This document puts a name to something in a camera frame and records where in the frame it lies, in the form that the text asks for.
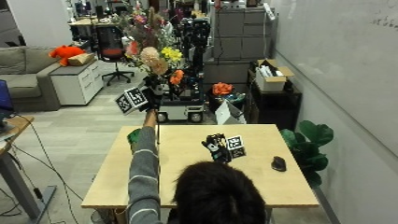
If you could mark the mixed flower bouquet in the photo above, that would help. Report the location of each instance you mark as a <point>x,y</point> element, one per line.
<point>153,46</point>

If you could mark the person's right hand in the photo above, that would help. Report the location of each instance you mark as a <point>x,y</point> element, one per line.
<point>217,151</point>

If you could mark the open cardboard box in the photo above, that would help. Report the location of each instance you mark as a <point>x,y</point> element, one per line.
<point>271,76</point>

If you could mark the white marker cube left glove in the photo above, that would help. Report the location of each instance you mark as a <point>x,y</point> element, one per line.
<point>132,99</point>

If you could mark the grey filing cabinets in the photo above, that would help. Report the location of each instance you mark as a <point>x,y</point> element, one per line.
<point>242,34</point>

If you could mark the person's left hand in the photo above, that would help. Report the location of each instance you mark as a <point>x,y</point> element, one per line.
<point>152,95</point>

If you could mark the white marker cube right glove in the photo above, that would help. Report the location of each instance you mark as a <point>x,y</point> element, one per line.
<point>235,146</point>

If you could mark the white drawer cabinet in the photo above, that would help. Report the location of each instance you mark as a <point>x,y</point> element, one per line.
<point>77,82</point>

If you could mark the white marker cube glove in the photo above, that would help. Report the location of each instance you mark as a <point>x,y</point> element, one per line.
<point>132,99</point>
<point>235,146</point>

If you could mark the black computer mouse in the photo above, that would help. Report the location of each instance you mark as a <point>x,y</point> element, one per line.
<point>278,163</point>

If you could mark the white wheeled mobile robot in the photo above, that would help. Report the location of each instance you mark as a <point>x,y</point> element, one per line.
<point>184,107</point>

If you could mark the tan cushion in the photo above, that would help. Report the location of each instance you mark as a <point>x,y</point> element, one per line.
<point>81,59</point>

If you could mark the green floral block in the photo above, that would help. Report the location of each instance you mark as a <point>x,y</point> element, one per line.
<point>133,138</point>

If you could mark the black shelf unit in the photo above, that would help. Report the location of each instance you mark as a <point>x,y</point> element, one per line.
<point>273,105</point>

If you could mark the orange flower bunch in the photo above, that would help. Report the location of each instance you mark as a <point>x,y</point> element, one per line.
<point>222,88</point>

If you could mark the white paper bag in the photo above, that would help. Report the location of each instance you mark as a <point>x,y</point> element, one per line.
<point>229,113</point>

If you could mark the wooden side desk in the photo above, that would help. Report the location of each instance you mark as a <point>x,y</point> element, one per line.
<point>14,161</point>

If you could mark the green leafy potted plant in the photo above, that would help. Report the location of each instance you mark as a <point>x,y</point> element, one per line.
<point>309,149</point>

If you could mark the blue screen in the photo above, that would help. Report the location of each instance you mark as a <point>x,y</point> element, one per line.
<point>4,96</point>

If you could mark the grey sofa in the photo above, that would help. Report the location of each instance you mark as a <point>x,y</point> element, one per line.
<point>22,74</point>

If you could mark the orange plush toy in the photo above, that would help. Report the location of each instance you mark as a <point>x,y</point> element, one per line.
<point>64,53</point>

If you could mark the black office chair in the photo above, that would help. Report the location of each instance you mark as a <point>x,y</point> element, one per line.
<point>112,51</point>

